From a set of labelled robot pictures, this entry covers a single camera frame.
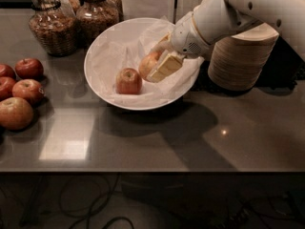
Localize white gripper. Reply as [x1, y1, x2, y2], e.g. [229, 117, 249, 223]
[147, 11, 214, 83]

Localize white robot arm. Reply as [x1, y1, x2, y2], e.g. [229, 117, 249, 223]
[148, 0, 305, 83]

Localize white bowl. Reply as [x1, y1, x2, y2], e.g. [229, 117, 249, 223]
[83, 17, 202, 112]

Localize red apple back left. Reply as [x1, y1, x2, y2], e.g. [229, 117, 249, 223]
[15, 58, 44, 79]

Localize red apple middle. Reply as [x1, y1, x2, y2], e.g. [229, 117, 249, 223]
[12, 79, 45, 105]

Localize red apple far left edge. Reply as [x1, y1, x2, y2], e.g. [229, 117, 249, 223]
[0, 64, 16, 79]

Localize red apple edge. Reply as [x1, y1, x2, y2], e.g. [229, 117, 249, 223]
[0, 64, 16, 79]
[0, 76, 16, 101]

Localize large red apple front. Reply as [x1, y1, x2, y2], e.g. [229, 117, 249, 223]
[0, 97, 33, 131]

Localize red apple left edge middle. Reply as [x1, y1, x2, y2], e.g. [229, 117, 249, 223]
[0, 76, 16, 101]

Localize white paper liner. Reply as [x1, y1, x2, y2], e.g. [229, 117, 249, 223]
[90, 14, 207, 109]

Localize white napkin dispenser box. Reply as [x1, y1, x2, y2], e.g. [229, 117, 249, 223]
[122, 0, 174, 22]

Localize front stack paper bowls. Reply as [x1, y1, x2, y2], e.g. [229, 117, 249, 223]
[208, 24, 279, 92]

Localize glass granola jar right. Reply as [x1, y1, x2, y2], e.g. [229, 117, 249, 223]
[76, 0, 119, 45]

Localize glass granola jar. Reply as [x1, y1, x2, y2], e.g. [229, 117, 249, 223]
[76, 0, 119, 45]
[29, 0, 77, 56]

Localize glass granola jar left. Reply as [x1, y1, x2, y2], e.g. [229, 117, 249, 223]
[29, 0, 77, 56]

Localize black floor cable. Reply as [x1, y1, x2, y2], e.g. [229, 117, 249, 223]
[58, 173, 136, 229]

